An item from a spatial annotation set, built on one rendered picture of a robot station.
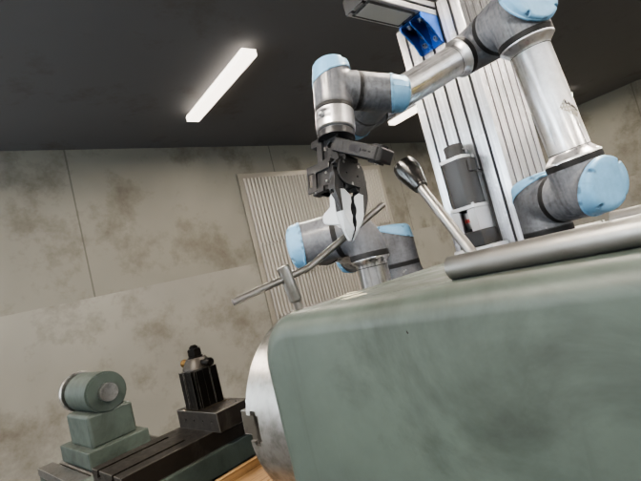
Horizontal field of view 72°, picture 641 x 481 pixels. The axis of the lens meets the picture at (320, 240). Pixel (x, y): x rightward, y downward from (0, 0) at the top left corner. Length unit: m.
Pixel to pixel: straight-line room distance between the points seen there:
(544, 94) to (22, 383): 4.45
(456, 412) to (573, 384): 0.10
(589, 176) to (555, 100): 0.18
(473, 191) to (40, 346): 4.09
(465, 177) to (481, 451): 1.07
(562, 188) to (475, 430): 0.76
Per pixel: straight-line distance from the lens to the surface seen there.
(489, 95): 1.47
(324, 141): 0.85
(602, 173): 1.07
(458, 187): 1.39
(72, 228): 4.91
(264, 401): 0.69
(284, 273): 0.73
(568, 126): 1.09
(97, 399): 1.72
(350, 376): 0.45
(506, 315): 0.35
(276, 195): 5.76
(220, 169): 5.57
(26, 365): 4.74
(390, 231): 1.45
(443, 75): 1.14
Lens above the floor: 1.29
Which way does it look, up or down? 4 degrees up
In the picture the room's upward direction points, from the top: 14 degrees counter-clockwise
